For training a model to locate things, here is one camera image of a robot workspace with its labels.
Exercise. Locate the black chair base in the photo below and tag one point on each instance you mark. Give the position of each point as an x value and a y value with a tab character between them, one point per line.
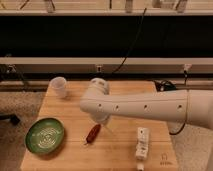
14	120

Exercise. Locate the white power strip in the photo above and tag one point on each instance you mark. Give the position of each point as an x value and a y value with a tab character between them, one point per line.
142	143

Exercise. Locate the green ceramic plate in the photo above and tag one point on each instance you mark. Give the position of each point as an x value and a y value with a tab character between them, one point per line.
44	136

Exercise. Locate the white wall outlet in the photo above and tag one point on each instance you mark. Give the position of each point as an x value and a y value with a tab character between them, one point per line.
99	68

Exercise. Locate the white plastic cup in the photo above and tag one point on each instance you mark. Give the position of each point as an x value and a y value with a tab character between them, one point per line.
58	84

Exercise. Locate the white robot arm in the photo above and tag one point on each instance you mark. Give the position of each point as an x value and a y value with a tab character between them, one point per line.
193	107

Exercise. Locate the red chili pepper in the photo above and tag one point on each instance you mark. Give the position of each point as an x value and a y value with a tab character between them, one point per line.
93	134

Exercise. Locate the white plug adapter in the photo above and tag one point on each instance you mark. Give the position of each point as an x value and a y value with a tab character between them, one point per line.
140	166

